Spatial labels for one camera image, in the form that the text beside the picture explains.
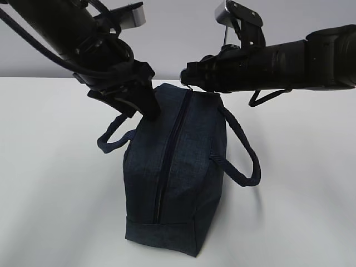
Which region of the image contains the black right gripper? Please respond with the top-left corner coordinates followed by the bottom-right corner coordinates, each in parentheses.
top-left (180, 46), bottom-right (242, 93)

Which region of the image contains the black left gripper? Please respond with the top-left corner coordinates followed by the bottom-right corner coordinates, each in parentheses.
top-left (73, 60), bottom-right (159, 120)

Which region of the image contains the navy blue lunch bag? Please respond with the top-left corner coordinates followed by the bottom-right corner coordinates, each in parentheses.
top-left (97, 83), bottom-right (261, 256)

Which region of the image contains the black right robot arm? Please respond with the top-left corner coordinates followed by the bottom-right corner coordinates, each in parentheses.
top-left (180, 24), bottom-right (355, 93)

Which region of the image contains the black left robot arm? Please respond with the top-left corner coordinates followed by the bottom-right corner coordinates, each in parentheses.
top-left (1, 0), bottom-right (161, 120)

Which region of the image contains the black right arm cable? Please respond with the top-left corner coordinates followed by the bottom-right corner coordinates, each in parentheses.
top-left (248, 88), bottom-right (292, 108)

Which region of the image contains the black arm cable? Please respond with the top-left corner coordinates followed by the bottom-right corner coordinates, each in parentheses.
top-left (0, 0), bottom-right (134, 76)
top-left (248, 88), bottom-right (292, 108)

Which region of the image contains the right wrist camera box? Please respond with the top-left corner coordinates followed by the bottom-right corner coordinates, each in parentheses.
top-left (215, 1), bottom-right (266, 49)

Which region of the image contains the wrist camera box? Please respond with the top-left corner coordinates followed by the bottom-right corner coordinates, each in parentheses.
top-left (215, 1), bottom-right (266, 49)
top-left (94, 2), bottom-right (146, 30)

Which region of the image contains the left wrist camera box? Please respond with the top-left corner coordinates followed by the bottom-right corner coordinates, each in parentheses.
top-left (94, 2), bottom-right (146, 30)

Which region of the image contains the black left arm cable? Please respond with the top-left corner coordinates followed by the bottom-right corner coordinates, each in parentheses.
top-left (0, 0), bottom-right (134, 76)

